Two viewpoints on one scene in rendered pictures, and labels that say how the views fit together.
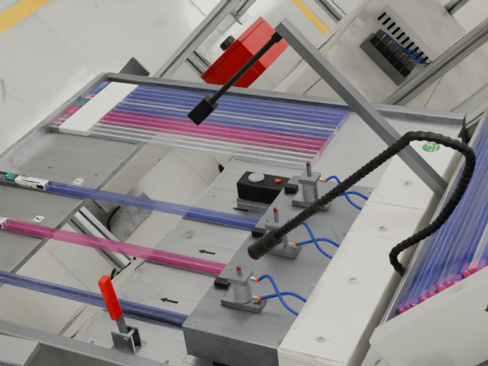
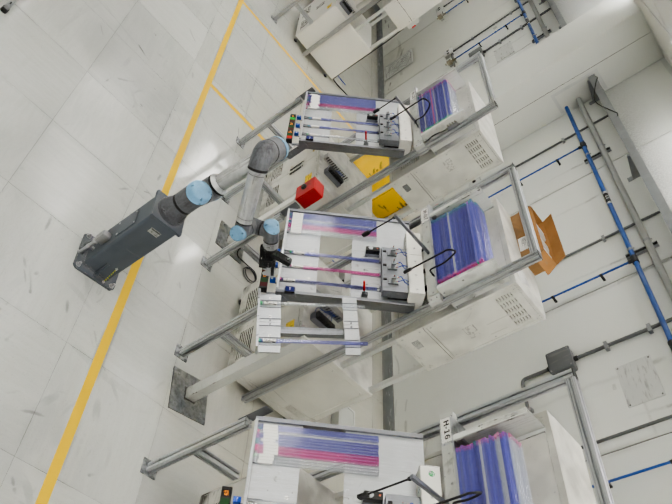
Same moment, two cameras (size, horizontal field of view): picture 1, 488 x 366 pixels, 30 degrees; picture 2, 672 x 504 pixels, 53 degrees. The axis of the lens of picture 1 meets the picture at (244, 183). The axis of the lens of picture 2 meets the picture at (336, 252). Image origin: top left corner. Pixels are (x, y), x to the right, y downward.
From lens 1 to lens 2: 2.59 m
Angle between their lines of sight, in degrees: 27
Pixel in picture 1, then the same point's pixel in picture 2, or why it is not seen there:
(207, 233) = (361, 264)
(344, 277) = (413, 274)
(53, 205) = (311, 259)
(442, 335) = (452, 286)
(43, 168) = (296, 247)
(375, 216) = (411, 258)
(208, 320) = (387, 288)
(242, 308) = (393, 284)
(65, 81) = not seen: hidden behind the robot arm
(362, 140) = (385, 231)
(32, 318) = (228, 293)
